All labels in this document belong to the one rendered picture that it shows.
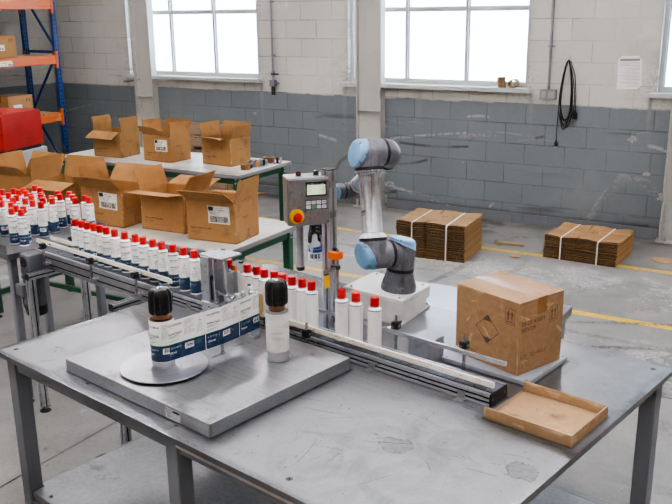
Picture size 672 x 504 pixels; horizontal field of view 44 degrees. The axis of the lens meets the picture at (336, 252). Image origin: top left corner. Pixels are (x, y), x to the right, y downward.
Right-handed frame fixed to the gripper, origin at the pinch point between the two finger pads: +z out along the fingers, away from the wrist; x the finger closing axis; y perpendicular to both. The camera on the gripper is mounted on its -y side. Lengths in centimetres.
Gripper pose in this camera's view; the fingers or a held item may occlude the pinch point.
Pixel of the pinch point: (315, 249)
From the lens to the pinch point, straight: 398.4
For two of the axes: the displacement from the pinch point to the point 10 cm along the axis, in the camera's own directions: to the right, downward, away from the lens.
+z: 0.1, 9.6, 2.7
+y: 8.6, 1.3, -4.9
